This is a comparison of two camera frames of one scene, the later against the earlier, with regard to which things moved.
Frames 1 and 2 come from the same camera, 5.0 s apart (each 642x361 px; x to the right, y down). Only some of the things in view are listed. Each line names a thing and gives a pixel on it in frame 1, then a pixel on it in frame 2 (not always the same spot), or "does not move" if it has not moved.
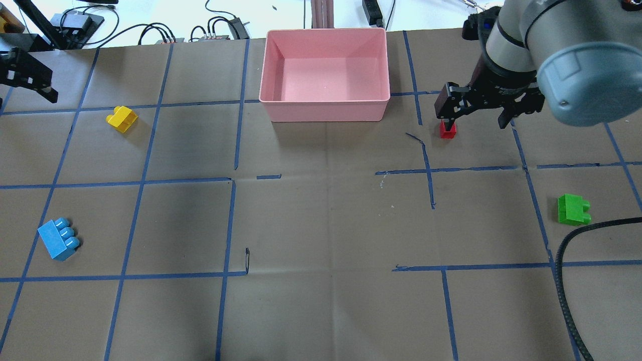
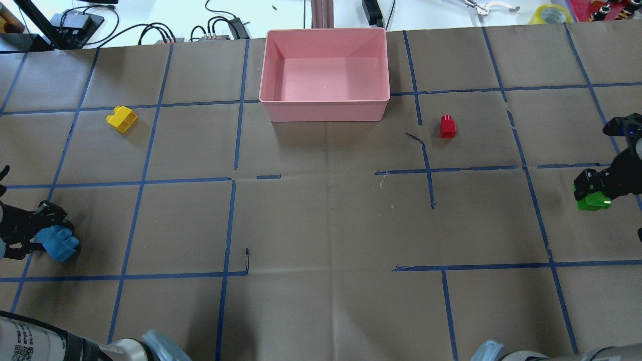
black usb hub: x=75 y=26 does not move
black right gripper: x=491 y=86 -> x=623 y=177
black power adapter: x=373 y=12 does not move
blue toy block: x=58 y=239 does not move
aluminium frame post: x=322 y=14 does not move
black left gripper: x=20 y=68 -> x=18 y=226
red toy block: x=447 y=135 does not move
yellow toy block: x=122 y=119 does not move
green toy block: x=572 y=209 -> x=593 y=201
